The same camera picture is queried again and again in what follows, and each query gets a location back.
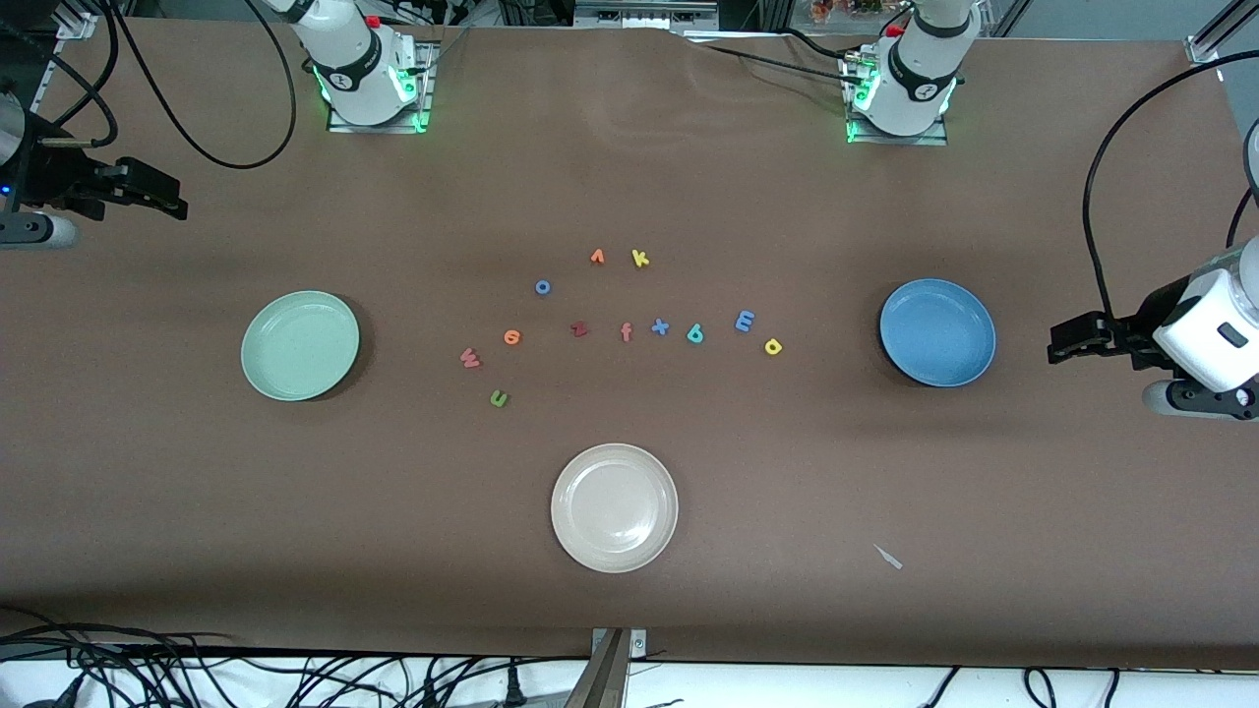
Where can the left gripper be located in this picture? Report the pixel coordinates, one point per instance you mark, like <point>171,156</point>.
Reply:
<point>1138,329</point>

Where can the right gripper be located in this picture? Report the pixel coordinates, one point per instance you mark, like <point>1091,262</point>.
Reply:
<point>51,177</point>

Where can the blue foam letter E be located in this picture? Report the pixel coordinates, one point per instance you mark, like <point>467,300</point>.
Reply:
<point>746,321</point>

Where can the pink foam letter w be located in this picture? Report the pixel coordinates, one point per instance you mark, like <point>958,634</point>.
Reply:
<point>470,358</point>

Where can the blue plate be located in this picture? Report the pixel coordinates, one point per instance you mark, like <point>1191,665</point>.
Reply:
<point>937,332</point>

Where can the green plate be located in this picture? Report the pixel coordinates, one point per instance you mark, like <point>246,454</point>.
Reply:
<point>300,345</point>

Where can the small white paper scrap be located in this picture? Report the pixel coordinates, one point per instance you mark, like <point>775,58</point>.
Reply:
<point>888,557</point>

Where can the blue foam letter x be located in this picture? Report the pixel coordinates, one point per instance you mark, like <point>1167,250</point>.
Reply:
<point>660,326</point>

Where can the beige plate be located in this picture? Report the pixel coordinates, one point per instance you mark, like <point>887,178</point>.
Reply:
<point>615,507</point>

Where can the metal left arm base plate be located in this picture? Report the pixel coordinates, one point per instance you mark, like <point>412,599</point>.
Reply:
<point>929,141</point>

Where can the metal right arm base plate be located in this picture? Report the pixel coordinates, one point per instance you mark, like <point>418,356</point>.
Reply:
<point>425,98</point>

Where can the grey metal frame unit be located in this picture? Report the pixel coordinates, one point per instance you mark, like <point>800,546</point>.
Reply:
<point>639,12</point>

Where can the metal table edge bracket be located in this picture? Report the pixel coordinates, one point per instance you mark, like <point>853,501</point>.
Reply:
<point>610,678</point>

